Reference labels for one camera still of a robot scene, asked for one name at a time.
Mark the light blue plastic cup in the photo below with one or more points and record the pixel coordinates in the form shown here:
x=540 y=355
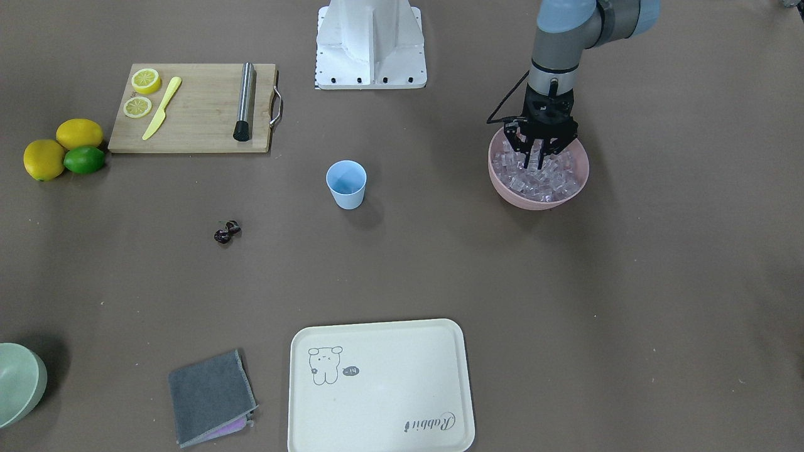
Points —
x=347 y=180

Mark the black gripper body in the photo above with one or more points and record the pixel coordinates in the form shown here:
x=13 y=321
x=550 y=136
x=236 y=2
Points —
x=519 y=139

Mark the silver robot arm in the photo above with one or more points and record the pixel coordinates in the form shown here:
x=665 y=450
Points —
x=565 y=29

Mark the yellow lemon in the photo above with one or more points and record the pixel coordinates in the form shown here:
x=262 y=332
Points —
x=79 y=132
x=43 y=159

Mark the cream rabbit tray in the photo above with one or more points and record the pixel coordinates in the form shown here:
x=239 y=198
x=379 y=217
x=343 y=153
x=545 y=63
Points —
x=387 y=386

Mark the pink bowl of ice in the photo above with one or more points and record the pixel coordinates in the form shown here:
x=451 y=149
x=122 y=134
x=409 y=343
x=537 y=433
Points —
x=560 y=177

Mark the grey folded cloth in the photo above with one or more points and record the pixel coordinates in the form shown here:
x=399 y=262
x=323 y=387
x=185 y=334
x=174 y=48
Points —
x=211 y=398

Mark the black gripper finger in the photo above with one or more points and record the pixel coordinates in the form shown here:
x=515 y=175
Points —
x=525 y=150
x=541 y=156

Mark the lemon half slice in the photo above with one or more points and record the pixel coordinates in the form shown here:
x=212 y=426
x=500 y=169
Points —
x=137 y=107
x=146 y=81

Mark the green lime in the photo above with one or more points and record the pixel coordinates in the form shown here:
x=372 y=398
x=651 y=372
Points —
x=84 y=159

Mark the green bowl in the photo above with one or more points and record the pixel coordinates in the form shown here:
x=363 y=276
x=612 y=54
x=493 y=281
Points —
x=23 y=382

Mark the yellow plastic knife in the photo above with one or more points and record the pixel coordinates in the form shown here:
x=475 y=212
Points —
x=160 y=113

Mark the dark cherries pair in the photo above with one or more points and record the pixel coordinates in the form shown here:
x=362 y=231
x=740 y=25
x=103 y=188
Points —
x=227 y=232

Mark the wooden cutting board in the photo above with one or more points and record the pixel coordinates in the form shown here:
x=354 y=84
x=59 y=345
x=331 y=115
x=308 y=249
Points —
x=201 y=116

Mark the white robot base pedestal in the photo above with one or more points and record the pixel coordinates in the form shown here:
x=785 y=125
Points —
x=370 y=45

